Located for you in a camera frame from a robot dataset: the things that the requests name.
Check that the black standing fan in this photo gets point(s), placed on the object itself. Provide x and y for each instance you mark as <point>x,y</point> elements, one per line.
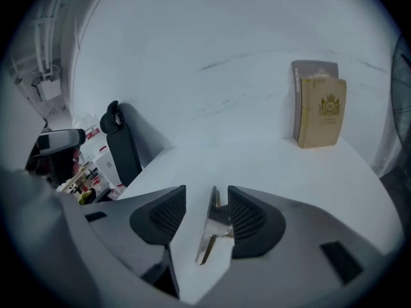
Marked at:
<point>399,91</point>

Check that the tan book with gold crest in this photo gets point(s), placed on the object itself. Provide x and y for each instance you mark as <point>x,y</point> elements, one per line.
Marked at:
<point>321,120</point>

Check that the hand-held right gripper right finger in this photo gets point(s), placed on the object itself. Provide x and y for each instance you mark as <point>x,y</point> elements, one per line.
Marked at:
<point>289,229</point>

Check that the yellow-green cloth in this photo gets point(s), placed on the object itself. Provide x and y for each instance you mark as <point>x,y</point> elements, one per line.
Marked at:
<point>86,197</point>

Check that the white desk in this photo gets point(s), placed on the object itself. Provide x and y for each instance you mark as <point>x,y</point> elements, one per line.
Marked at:
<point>273,172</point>

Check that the black mesh office chair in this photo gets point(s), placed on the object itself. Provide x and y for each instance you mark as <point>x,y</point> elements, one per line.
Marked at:
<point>123,152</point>

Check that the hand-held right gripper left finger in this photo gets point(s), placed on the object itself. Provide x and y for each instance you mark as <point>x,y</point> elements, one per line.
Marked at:
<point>151,220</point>

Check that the white cardboard box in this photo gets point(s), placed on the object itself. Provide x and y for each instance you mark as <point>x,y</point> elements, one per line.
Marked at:
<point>107,168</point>

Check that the pile of clear red-trimmed bags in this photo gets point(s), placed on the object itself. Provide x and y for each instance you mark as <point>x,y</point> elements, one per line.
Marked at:
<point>93,140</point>

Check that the white wall box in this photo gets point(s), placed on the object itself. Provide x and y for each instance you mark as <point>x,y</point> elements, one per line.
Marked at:
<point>48,90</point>

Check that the white ceiling pipes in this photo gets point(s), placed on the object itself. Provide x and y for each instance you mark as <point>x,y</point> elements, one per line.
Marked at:
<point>48,27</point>

